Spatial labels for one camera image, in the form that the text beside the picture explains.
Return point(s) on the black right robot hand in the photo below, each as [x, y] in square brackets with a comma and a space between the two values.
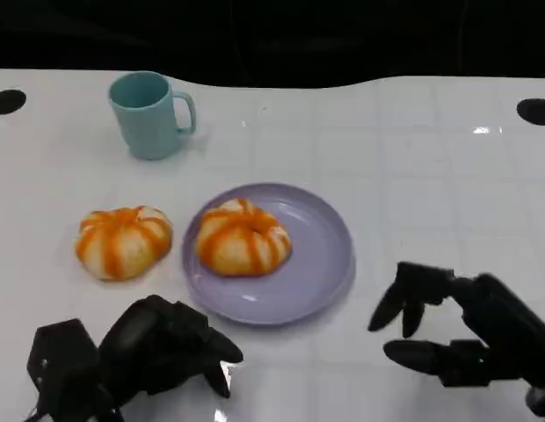
[505, 329]

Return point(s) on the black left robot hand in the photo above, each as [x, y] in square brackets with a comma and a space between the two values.
[145, 340]

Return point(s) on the orange and white bread roll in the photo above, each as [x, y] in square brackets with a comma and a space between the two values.
[244, 239]
[123, 244]

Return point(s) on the lilac plate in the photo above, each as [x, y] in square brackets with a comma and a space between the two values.
[312, 264]

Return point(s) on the pale green mug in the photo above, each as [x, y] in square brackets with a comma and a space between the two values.
[145, 123]

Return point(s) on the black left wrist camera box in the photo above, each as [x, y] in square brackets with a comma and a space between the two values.
[61, 358]

